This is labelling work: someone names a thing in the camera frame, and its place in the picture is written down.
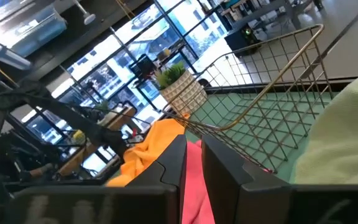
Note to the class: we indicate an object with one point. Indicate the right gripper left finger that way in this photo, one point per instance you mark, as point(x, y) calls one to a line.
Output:
point(169, 161)

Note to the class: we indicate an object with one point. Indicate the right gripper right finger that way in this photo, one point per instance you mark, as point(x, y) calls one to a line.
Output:
point(225, 174)

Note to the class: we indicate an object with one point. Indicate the orange microfiber towel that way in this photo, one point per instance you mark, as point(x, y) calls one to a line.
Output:
point(148, 149)

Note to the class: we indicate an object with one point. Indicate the pink microfiber towel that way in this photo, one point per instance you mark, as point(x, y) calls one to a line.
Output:
point(194, 186)

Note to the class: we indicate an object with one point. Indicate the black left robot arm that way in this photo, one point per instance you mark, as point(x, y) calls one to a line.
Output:
point(73, 119)

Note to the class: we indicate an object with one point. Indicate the light green microfiber towel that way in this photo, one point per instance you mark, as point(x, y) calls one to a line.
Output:
point(337, 140)

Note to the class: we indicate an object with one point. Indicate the wooden desk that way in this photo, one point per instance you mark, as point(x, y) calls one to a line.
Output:
point(123, 119)

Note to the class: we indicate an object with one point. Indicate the potted plant patterned white pot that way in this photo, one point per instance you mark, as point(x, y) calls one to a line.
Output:
point(183, 93)

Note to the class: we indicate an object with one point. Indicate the clear plastic storage bin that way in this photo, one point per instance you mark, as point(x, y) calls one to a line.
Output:
point(39, 31)

